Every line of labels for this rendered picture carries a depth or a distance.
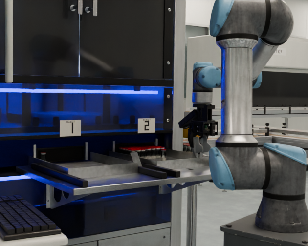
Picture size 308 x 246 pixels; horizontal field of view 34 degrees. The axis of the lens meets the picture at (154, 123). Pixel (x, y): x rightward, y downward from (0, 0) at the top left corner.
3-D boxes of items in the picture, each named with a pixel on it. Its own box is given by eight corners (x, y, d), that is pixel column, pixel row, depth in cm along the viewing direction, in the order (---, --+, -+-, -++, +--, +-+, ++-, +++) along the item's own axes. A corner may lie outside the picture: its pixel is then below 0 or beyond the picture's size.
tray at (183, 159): (108, 159, 203) (108, 150, 203) (160, 155, 218) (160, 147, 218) (156, 171, 176) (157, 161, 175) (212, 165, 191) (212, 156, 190)
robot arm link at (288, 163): (313, 195, 134) (315, 145, 133) (265, 195, 133) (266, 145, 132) (296, 186, 146) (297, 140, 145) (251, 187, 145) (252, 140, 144)
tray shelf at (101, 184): (15, 171, 181) (15, 166, 181) (169, 158, 221) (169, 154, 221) (73, 195, 142) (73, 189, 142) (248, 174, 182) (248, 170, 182)
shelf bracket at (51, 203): (46, 208, 180) (46, 173, 180) (53, 207, 182) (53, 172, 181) (90, 230, 153) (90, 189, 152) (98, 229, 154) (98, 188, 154)
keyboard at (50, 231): (-25, 205, 152) (-25, 197, 151) (21, 201, 158) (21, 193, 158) (4, 241, 117) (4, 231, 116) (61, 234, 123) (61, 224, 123)
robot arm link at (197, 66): (195, 61, 179) (190, 62, 188) (194, 92, 180) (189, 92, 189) (216, 62, 180) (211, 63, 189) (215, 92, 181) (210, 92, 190)
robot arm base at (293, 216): (319, 225, 141) (319, 190, 141) (297, 236, 130) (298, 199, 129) (269, 215, 151) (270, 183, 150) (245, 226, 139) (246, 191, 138)
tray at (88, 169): (28, 165, 184) (28, 155, 184) (91, 160, 199) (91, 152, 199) (68, 179, 156) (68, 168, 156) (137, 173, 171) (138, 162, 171)
